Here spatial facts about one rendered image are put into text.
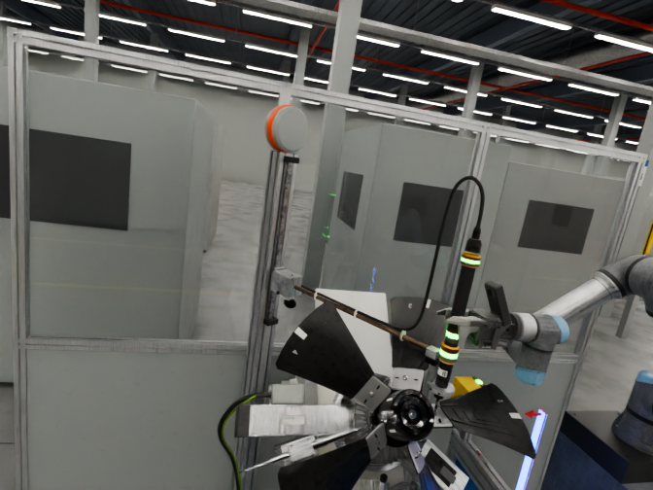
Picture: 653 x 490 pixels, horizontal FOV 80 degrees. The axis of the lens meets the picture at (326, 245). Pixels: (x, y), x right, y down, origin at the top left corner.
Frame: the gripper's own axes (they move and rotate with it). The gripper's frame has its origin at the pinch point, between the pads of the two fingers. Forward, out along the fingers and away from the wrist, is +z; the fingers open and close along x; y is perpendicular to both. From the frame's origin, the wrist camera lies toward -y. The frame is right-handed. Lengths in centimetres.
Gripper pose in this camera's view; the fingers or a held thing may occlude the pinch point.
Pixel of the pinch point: (446, 314)
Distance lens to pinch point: 103.1
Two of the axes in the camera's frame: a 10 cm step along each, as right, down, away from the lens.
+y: -1.6, 9.7, 2.1
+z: -9.6, -1.1, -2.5
